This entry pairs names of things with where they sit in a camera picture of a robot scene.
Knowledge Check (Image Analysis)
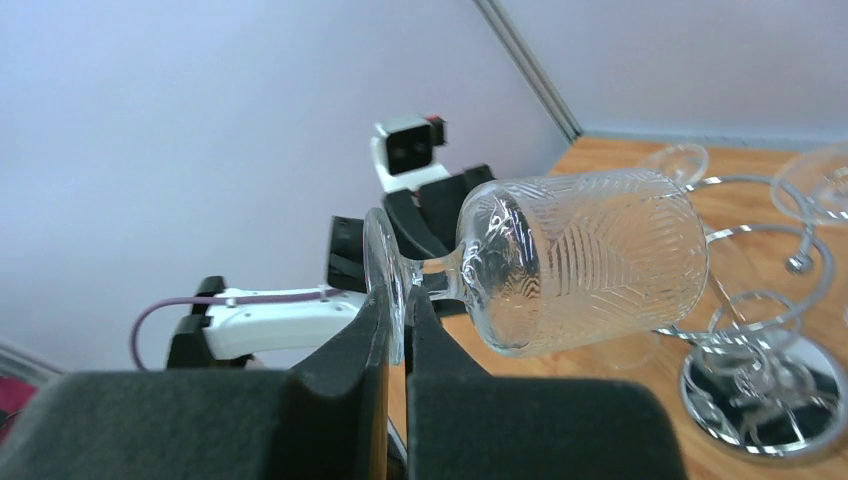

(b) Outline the pink camouflage cloth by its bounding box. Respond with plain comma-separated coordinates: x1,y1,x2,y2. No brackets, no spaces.
0,376,38,442

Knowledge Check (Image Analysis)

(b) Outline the patterned clear wine glass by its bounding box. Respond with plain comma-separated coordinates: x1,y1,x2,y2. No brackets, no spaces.
363,168,709,364

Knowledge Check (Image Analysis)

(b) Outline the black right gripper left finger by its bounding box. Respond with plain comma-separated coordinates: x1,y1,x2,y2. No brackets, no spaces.
1,291,391,479

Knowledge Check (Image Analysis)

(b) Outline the aluminium frame rail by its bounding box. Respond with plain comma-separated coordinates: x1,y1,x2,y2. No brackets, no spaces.
1,340,65,387

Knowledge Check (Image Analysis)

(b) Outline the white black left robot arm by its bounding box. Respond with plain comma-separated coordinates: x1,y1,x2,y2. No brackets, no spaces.
165,164,493,369

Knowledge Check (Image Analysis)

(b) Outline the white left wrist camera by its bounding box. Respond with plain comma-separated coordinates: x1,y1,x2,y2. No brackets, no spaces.
370,114,450,194

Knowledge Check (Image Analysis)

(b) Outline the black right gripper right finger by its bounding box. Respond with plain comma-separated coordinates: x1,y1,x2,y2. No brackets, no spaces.
404,287,687,479

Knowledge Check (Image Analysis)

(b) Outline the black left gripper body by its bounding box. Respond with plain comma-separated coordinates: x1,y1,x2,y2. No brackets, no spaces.
326,164,494,293

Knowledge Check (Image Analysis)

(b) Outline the chrome spiral wine glass rack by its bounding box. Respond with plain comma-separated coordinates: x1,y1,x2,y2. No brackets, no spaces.
664,175,847,465

